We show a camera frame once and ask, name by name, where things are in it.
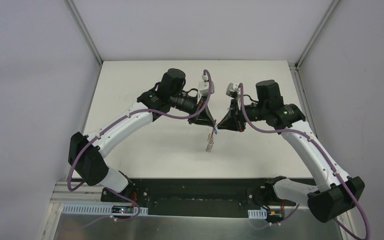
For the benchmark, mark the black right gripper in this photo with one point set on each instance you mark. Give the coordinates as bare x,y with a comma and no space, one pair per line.
235,116

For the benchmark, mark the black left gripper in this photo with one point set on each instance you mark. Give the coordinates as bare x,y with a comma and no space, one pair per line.
198,112

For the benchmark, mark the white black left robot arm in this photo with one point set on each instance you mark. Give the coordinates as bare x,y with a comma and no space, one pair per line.
87,152

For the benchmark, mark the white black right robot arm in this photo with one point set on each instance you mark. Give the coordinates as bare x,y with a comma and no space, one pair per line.
335,191

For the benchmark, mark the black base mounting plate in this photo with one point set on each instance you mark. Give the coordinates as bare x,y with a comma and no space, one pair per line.
193,197

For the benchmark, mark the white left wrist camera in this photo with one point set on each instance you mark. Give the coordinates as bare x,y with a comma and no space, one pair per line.
205,89

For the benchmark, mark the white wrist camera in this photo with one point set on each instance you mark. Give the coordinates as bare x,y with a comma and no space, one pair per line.
205,89
233,90

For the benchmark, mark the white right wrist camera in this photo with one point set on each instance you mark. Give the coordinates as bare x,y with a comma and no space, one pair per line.
233,90

